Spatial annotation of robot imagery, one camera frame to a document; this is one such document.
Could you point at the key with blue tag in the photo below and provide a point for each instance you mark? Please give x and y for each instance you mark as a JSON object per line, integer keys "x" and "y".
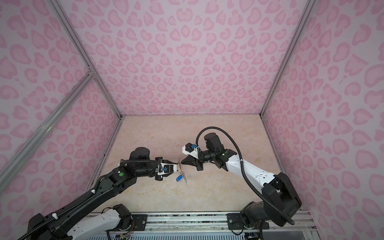
{"x": 179, "y": 178}

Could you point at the diagonal aluminium frame bar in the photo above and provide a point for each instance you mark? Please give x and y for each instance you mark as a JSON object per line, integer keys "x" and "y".
{"x": 21, "y": 157}

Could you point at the metal perforated ring disc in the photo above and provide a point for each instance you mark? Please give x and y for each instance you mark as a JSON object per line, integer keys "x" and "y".
{"x": 181, "y": 172}

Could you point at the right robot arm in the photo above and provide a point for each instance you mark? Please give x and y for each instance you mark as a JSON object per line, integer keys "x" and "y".
{"x": 279, "y": 200}

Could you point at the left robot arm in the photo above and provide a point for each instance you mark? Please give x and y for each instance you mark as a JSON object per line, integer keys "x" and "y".
{"x": 57, "y": 224}

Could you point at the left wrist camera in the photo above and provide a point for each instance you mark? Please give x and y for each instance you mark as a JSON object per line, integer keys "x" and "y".
{"x": 170, "y": 168}

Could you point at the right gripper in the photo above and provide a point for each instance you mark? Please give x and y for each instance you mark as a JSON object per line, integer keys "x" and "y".
{"x": 196, "y": 162}

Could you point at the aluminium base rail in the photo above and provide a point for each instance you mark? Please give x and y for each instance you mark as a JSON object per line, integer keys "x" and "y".
{"x": 212, "y": 226}

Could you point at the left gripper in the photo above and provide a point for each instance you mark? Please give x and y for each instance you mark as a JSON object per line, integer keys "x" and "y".
{"x": 160, "y": 159}

